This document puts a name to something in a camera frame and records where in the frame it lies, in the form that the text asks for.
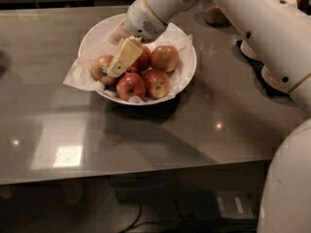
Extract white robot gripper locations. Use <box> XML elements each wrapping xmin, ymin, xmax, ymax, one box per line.
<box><xmin>107</xmin><ymin>0</ymin><xmax>167</xmax><ymax>78</ymax></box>

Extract red apple with sticker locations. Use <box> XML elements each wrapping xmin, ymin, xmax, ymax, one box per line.
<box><xmin>90</xmin><ymin>54</ymin><xmax>118</xmax><ymax>86</ymax></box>

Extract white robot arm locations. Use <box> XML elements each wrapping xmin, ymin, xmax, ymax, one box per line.
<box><xmin>108</xmin><ymin>0</ymin><xmax>311</xmax><ymax>233</ymax></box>

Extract back middle red apple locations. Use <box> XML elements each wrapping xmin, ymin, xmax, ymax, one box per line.
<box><xmin>132</xmin><ymin>46</ymin><xmax>151</xmax><ymax>71</ymax></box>

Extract small hidden middle apple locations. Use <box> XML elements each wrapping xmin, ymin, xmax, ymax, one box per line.
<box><xmin>125</xmin><ymin>66</ymin><xmax>141</xmax><ymax>75</ymax></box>

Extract white bowl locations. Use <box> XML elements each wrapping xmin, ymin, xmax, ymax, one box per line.
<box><xmin>78</xmin><ymin>14</ymin><xmax>196</xmax><ymax>106</ymax></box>

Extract back right red apple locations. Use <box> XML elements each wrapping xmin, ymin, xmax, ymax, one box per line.
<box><xmin>150</xmin><ymin>46</ymin><xmax>180</xmax><ymax>72</ymax></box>

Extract front left red apple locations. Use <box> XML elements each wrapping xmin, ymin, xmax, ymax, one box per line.
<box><xmin>117</xmin><ymin>73</ymin><xmax>146</xmax><ymax>101</ymax></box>

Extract front right red apple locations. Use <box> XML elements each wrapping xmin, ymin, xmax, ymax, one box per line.
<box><xmin>144</xmin><ymin>69</ymin><xmax>170</xmax><ymax>99</ymax></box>

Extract white paper liner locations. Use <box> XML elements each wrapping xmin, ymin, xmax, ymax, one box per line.
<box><xmin>63</xmin><ymin>17</ymin><xmax>196</xmax><ymax>106</ymax></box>

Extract glass jar with grains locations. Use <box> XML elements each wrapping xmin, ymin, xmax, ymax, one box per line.
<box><xmin>203</xmin><ymin>6</ymin><xmax>230</xmax><ymax>27</ymax></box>

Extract tall stack paper plates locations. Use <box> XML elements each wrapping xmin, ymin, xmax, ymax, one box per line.
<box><xmin>240</xmin><ymin>40</ymin><xmax>258</xmax><ymax>60</ymax></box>

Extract lower stack paper plates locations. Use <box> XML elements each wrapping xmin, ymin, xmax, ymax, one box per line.
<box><xmin>261</xmin><ymin>66</ymin><xmax>289</xmax><ymax>94</ymax></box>

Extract black tray mat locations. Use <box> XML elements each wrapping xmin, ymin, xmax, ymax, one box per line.
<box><xmin>235</xmin><ymin>40</ymin><xmax>290</xmax><ymax>99</ymax></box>

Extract dark box under table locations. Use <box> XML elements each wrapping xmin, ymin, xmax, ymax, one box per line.
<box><xmin>191</xmin><ymin>189</ymin><xmax>258</xmax><ymax>222</ymax></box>

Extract black cable on floor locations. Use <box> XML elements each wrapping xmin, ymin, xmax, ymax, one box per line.
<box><xmin>118</xmin><ymin>201</ymin><xmax>260</xmax><ymax>233</ymax></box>

